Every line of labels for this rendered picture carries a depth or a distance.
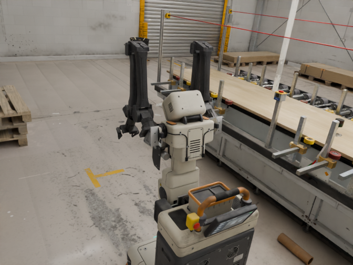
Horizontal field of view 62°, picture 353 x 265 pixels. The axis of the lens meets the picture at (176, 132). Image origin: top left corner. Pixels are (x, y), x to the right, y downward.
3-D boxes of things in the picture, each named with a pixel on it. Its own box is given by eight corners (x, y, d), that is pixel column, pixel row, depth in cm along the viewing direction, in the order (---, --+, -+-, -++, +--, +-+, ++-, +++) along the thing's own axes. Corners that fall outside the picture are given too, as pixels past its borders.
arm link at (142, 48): (134, 40, 153) (151, 40, 158) (124, 41, 164) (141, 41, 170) (137, 123, 165) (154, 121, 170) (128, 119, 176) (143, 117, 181)
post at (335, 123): (318, 179, 227) (337, 121, 207) (313, 176, 230) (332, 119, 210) (320, 177, 229) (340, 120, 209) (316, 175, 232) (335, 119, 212)
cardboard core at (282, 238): (308, 259, 233) (278, 234, 255) (305, 266, 236) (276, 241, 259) (314, 255, 237) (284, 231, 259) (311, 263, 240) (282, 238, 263)
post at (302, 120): (289, 170, 249) (304, 116, 229) (286, 167, 251) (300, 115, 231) (292, 169, 250) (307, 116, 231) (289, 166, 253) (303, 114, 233)
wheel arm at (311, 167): (299, 176, 202) (300, 171, 200) (294, 174, 204) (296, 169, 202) (335, 163, 224) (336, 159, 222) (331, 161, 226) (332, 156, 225)
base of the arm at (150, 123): (143, 130, 157) (163, 126, 163) (138, 117, 160) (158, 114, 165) (139, 138, 164) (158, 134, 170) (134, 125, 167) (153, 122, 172)
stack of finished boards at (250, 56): (282, 60, 1058) (283, 55, 1051) (234, 62, 929) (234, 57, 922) (266, 55, 1115) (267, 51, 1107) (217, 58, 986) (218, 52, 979)
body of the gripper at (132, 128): (118, 126, 191) (121, 119, 186) (133, 125, 196) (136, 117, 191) (122, 134, 187) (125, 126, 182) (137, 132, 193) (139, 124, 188)
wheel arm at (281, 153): (274, 160, 223) (276, 154, 221) (271, 158, 225) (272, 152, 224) (310, 149, 245) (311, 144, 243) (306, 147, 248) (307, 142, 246)
